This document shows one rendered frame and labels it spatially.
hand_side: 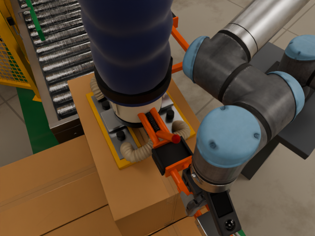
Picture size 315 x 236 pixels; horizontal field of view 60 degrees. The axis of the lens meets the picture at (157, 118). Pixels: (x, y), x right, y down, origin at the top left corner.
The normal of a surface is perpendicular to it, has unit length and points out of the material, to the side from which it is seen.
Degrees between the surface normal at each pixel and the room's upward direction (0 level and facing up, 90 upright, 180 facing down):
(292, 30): 0
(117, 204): 0
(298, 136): 0
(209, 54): 17
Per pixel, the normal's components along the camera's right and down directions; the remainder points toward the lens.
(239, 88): -0.54, -0.04
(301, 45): -0.11, -0.62
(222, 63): -0.31, -0.33
